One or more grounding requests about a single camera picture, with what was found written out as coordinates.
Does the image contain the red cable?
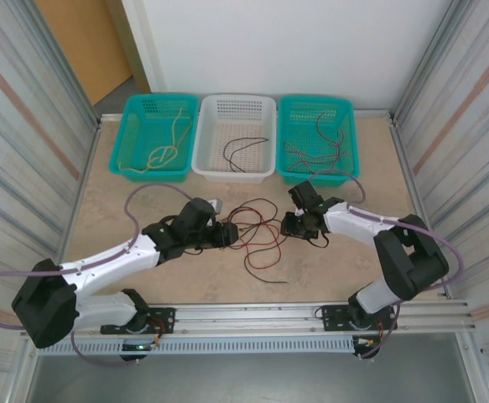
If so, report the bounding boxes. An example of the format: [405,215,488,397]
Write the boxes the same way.
[226,203,286,253]
[315,110,346,157]
[243,226,284,273]

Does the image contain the brown wires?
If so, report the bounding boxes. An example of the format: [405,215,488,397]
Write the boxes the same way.
[283,141,351,174]

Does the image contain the yellow cable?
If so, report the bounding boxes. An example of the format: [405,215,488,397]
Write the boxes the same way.
[117,107,193,172]

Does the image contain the teal plastic mesh basket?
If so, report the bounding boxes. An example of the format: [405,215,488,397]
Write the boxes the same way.
[108,92,200,185]
[276,95,361,186]

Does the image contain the white plastic mesh basket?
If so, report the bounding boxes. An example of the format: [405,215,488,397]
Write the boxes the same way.
[190,93,278,185]

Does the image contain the aluminium table edge bar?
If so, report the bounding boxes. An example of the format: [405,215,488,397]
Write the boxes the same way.
[96,108,396,127]

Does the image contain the wooden door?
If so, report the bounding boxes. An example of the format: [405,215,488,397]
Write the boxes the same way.
[34,0,135,106]

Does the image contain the right gripper thin black wire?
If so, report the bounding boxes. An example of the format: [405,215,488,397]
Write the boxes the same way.
[310,228,331,249]

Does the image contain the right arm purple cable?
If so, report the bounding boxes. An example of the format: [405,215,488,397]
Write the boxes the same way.
[309,170,466,360]

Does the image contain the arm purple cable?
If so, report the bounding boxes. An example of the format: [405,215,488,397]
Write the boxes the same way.
[0,183,211,367]
[309,170,466,360]

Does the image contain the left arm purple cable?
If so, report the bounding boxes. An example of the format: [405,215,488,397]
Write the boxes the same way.
[0,183,211,367]

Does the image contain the aluminium mounting rail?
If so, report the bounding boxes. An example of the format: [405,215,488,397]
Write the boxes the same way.
[75,298,478,335]

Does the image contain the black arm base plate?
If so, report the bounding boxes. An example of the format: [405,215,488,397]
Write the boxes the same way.
[101,307,176,336]
[320,304,398,332]

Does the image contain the white slotted cable duct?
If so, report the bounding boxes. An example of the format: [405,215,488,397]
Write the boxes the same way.
[38,338,356,357]

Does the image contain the white door frame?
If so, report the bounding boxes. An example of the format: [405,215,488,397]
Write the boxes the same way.
[109,0,168,94]

